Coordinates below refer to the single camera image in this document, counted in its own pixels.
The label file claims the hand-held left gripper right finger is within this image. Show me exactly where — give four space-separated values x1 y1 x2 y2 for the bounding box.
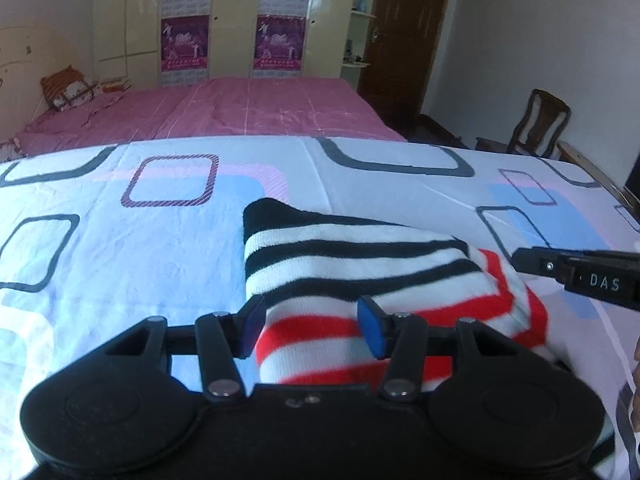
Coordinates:
357 295 507 404

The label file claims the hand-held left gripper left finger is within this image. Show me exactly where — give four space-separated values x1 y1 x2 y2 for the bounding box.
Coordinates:
102 295 268 403

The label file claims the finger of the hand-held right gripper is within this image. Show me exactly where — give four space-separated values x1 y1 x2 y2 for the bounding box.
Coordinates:
510 247 569 282

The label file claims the striped knit sweater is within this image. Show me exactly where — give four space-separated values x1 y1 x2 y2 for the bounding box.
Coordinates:
242 197 557 387

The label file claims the person's right hand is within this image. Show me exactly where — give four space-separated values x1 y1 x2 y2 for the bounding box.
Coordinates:
628 337 640 433

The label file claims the wooden chair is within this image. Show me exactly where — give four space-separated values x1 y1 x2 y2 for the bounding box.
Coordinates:
475 88 572 159

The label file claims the white patterned blanket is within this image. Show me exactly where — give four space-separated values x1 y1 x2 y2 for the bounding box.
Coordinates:
0 135 640 480

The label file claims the pink striped bed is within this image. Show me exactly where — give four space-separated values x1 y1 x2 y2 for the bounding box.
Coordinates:
12 76 408 157

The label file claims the dark brown door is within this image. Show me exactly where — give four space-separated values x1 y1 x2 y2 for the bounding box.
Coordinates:
357 0 457 131

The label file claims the cream open shelf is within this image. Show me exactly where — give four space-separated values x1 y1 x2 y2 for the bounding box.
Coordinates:
341 0 387 92

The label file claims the orange patterned pillow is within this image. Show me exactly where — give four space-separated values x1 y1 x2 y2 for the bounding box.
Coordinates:
40 64 104 112

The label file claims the cream wardrobe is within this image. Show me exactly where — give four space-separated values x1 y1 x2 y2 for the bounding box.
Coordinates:
94 0 362 87

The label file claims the cream headboard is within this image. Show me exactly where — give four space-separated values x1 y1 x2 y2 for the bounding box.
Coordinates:
0 24 101 143

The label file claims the wooden bed frame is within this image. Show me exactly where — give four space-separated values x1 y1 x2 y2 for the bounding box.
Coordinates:
556 140 640 233

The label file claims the magenta wall poster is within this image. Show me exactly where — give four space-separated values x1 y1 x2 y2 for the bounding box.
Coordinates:
160 15 211 72
254 15 307 71

